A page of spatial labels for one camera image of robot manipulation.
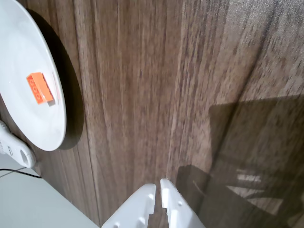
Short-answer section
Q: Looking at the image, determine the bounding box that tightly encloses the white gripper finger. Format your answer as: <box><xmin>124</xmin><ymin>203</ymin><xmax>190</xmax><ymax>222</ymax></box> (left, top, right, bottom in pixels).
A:
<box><xmin>160</xmin><ymin>178</ymin><xmax>206</xmax><ymax>228</ymax></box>
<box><xmin>101</xmin><ymin>183</ymin><xmax>157</xmax><ymax>228</ymax></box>

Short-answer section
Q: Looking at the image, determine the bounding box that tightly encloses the orange lego block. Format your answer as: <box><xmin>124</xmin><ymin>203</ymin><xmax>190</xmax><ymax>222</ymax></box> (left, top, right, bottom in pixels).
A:
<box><xmin>26</xmin><ymin>72</ymin><xmax>55</xmax><ymax>105</ymax></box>

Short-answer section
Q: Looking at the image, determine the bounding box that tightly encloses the white round plate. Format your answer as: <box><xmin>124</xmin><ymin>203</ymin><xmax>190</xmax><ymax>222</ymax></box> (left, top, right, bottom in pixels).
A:
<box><xmin>0</xmin><ymin>0</ymin><xmax>67</xmax><ymax>152</ymax></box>

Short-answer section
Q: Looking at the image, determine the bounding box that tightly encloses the white handheld fan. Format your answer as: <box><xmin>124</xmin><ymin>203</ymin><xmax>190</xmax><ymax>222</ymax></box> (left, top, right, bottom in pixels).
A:
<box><xmin>0</xmin><ymin>120</ymin><xmax>36</xmax><ymax>169</ymax></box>

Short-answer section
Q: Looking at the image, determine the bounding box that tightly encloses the thin black cable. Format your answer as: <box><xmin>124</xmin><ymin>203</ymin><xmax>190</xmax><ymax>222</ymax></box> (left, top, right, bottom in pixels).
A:
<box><xmin>0</xmin><ymin>168</ymin><xmax>41</xmax><ymax>178</ymax></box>

